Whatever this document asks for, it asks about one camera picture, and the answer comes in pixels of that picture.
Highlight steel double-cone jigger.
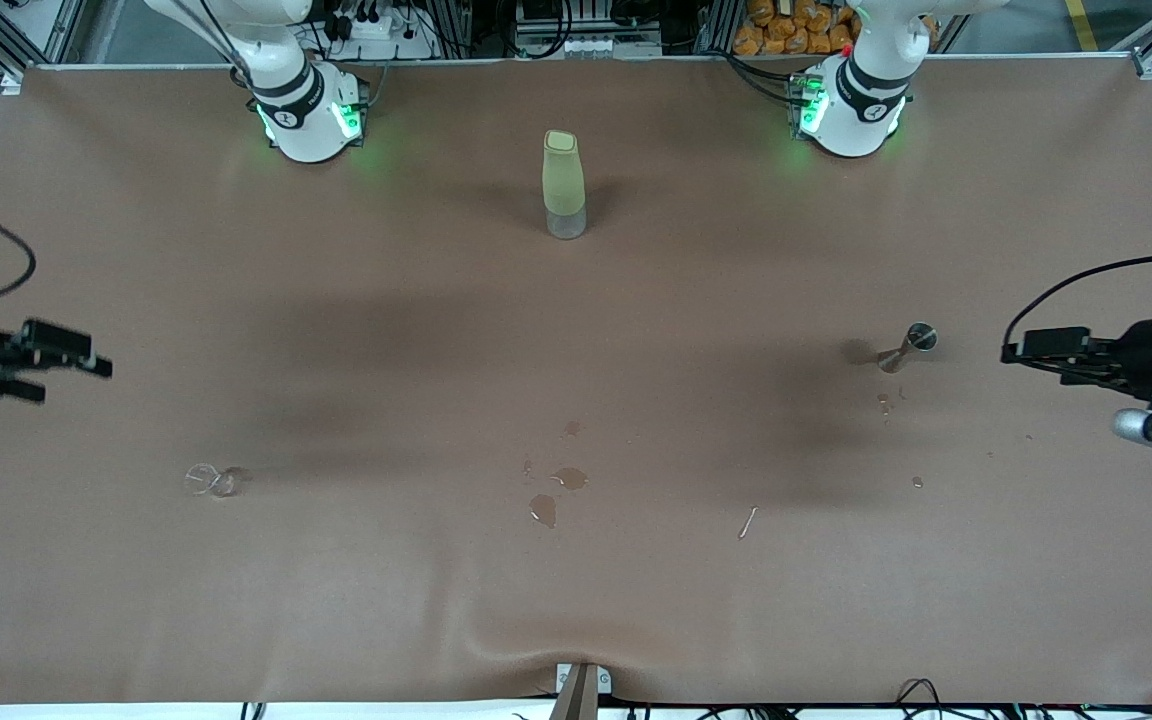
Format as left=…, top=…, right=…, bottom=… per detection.
left=876, top=322, right=939, bottom=374

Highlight clear glass beaker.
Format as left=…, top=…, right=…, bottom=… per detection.
left=184, top=462, right=243, bottom=499

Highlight orange snack packet pile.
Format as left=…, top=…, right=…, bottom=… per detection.
left=733, top=0, right=859, bottom=57

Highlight white power strip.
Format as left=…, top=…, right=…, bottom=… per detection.
left=321, top=10, right=434, bottom=61

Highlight yellow-green frosted bottle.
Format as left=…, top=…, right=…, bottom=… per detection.
left=541, top=129, right=588, bottom=241

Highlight black looped cable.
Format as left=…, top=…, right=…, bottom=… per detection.
left=896, top=678, right=947, bottom=715

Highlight aluminium frame post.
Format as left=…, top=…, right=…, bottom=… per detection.
left=551, top=662, right=613, bottom=720

